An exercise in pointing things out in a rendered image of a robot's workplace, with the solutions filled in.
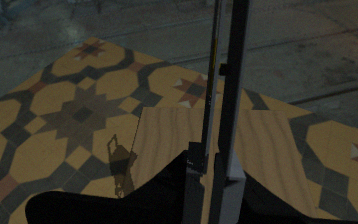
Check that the brown wooden board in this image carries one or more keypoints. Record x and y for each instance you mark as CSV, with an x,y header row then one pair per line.
x,y
264,145

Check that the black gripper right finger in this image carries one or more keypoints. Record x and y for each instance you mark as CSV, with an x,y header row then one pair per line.
x,y
259,206

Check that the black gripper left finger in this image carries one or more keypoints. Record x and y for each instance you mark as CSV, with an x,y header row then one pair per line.
x,y
159,201

